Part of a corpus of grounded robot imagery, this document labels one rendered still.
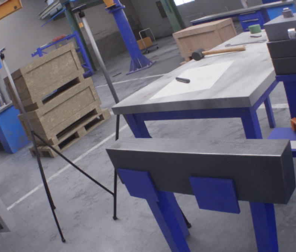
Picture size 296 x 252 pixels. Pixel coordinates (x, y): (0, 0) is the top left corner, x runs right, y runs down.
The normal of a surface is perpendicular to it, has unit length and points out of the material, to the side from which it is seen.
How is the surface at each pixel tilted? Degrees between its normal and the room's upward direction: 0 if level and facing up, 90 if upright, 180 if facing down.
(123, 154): 90
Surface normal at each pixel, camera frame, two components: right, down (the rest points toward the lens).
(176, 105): -0.65, 0.48
